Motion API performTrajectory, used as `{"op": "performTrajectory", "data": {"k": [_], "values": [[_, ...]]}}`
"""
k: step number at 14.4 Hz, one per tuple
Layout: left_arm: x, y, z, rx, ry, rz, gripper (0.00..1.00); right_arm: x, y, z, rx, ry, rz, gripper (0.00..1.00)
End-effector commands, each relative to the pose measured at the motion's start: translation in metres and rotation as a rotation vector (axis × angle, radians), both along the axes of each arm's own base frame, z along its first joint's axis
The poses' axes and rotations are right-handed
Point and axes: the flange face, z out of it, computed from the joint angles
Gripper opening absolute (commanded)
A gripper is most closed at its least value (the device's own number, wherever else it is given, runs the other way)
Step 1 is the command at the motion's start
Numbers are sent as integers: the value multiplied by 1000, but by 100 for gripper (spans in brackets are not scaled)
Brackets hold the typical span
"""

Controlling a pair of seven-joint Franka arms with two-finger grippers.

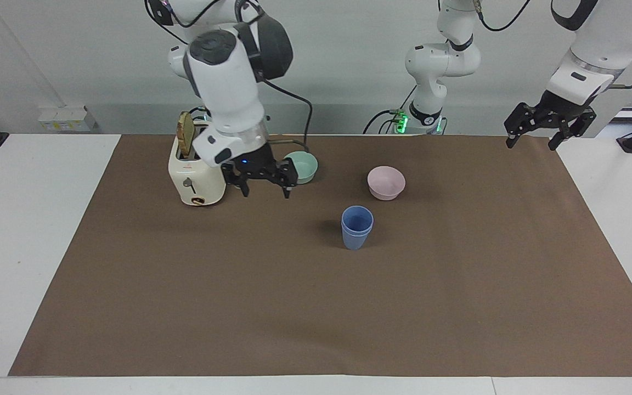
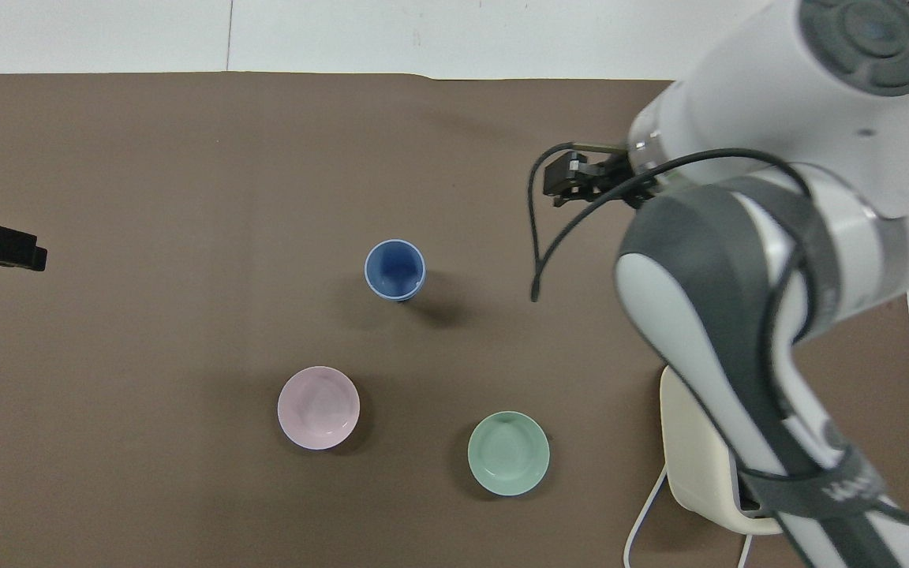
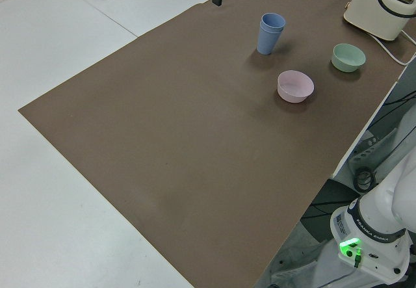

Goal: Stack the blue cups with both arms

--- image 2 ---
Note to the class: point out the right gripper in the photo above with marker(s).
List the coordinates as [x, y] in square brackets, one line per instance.
[626, 175]

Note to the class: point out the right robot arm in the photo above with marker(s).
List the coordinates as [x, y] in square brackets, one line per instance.
[746, 102]

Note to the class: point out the blue cup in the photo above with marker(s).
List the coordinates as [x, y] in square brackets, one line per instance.
[395, 268]

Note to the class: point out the green bowl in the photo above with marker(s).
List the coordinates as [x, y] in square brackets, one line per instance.
[508, 454]

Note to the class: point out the cream plastic box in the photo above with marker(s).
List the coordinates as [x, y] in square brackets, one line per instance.
[695, 457]

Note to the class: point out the pink bowl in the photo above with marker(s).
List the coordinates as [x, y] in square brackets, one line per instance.
[318, 408]

